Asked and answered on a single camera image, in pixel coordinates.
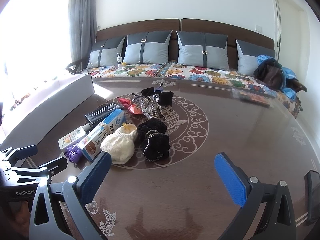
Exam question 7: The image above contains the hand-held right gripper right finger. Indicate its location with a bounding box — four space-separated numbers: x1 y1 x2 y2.
214 152 299 240

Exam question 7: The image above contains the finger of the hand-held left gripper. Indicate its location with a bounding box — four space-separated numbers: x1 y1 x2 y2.
10 156 68 184
0 145 38 167

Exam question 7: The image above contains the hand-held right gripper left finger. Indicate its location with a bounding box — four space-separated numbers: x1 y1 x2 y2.
29 152 112 240

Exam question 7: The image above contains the large white board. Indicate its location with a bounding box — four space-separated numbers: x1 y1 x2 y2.
0 74 95 153

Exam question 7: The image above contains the black printed box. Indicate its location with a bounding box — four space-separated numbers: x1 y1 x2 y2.
85 104 125 128

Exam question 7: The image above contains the red candy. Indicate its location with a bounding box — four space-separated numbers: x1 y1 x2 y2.
128 104 143 115

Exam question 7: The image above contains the brown patterned desktop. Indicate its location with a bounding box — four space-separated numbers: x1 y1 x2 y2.
0 76 320 240

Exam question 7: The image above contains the person's left hand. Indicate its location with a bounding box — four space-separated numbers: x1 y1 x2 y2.
0 201 32 230

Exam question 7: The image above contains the purple plastic toy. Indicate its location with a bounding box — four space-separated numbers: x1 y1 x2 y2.
65 145 82 164

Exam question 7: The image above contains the white tube bottle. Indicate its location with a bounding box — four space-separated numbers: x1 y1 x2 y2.
58 126 87 152

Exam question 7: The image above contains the cream knitted hat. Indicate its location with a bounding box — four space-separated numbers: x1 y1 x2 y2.
100 123 137 165

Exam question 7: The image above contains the blue and white carton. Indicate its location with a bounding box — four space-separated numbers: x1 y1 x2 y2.
76 109 126 162

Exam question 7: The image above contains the black scrunchie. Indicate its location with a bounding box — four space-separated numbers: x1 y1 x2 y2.
142 134 171 162
136 120 167 139

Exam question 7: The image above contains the silver rhinestone hair clip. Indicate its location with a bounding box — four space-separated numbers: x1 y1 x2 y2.
132 95 163 120

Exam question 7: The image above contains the clear plastic package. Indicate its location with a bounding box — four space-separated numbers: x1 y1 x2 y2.
232 87 272 108

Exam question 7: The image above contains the black phone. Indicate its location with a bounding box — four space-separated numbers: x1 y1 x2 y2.
304 170 320 227

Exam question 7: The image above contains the black velvet pouch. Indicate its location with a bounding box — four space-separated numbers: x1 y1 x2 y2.
141 87 157 98
158 91 174 106

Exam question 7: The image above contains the clear hair clip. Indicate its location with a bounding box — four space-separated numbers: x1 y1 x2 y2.
147 94 163 105

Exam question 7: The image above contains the dark chair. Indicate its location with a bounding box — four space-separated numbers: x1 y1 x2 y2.
66 60 92 74

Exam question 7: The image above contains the floral blanket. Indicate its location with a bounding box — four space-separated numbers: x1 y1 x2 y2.
86 60 302 118

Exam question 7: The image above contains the grey two-tone pillow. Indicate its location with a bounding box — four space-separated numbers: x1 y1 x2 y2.
123 30 173 65
87 35 126 68
176 31 229 71
236 39 276 77

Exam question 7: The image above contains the grey curtain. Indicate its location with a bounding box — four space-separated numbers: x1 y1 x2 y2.
69 0 98 65

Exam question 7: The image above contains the brown wooden sofa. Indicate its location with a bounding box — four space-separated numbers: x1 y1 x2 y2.
96 18 275 63

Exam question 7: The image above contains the white door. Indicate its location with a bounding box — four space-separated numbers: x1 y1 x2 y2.
272 0 315 63

